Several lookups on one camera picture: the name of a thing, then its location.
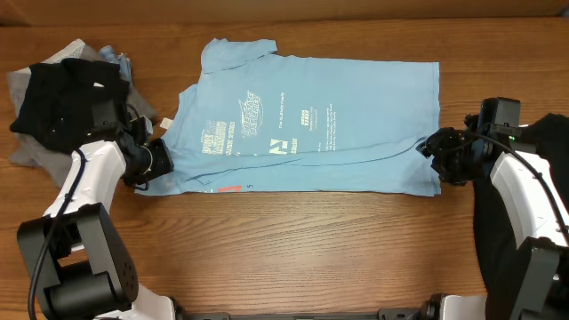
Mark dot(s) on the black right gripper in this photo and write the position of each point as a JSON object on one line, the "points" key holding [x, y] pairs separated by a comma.
{"points": [[435, 145]]}

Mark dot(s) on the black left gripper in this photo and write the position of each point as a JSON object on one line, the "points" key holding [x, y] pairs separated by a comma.
{"points": [[164, 161]]}

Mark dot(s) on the light blue printed t-shirt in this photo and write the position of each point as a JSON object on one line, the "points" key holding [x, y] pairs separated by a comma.
{"points": [[256, 121]]}

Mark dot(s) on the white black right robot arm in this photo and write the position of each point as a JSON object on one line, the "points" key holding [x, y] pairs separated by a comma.
{"points": [[520, 224]]}

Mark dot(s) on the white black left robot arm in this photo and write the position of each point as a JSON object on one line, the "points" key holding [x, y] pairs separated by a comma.
{"points": [[78, 264]]}

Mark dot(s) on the black folded polo shirt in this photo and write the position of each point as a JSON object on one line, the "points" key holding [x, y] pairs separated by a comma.
{"points": [[57, 106]]}

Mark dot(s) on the blue folded garment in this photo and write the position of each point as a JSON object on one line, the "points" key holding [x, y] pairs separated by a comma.
{"points": [[125, 66]]}

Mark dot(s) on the black garment pile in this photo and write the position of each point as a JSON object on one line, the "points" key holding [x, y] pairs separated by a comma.
{"points": [[530, 282]]}

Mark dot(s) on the white mesh folded garment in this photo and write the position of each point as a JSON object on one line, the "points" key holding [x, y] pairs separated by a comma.
{"points": [[72, 50]]}

